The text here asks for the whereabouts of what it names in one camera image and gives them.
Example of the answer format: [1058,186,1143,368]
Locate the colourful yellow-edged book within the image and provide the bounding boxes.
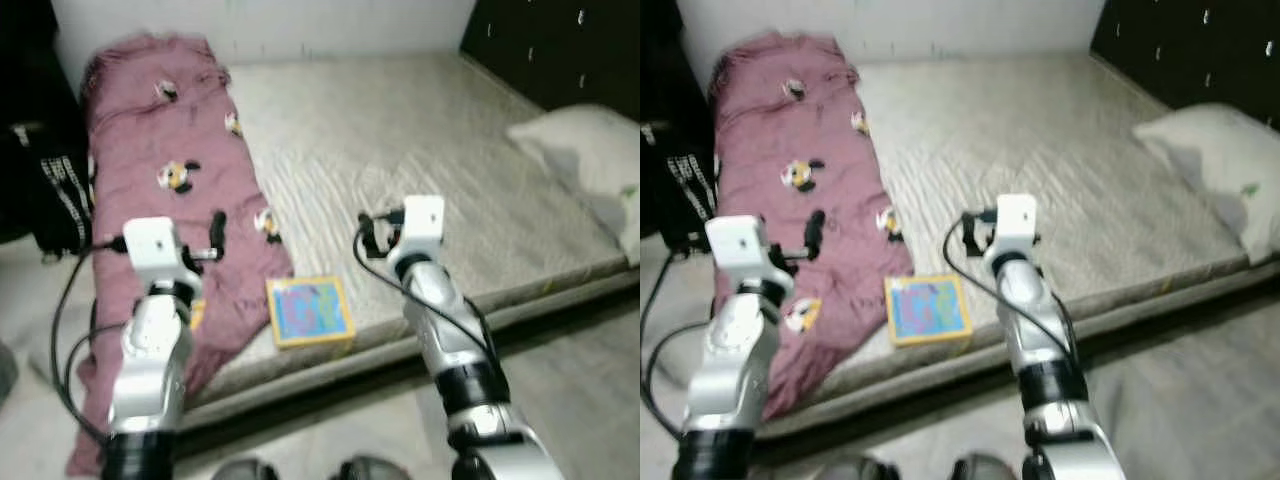
[885,275,973,349]
[265,275,356,351]

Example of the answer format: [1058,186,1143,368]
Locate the white quilted mattress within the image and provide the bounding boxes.
[790,50,1280,431]
[180,50,641,421]

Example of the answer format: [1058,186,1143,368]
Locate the pink printed blanket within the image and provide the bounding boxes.
[65,35,296,476]
[700,30,916,421]

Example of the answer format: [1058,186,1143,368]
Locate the white pillow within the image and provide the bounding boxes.
[1130,103,1280,266]
[505,105,641,266]

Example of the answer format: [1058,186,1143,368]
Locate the grey left robot leg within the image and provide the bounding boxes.
[825,458,891,480]
[210,458,281,480]

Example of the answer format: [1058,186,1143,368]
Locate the grey robot leg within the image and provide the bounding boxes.
[825,458,891,480]
[210,458,281,480]
[335,455,411,480]
[950,455,1021,480]

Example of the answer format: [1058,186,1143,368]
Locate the grey right robot leg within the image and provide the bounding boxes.
[335,455,411,480]
[950,455,1021,480]

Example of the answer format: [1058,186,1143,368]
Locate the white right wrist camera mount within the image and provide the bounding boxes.
[985,194,1041,263]
[385,197,446,271]

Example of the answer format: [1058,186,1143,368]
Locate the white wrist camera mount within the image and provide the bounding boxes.
[705,215,776,286]
[120,217,191,291]
[985,194,1041,263]
[385,197,446,271]

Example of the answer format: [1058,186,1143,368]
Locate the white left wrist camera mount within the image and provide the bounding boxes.
[705,215,776,286]
[120,217,191,291]

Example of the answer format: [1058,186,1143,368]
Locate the black bag patterned strap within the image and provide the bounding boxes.
[0,115,96,263]
[640,120,716,256]

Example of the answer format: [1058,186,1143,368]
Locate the dark bed frame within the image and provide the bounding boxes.
[790,280,1280,441]
[190,285,641,436]

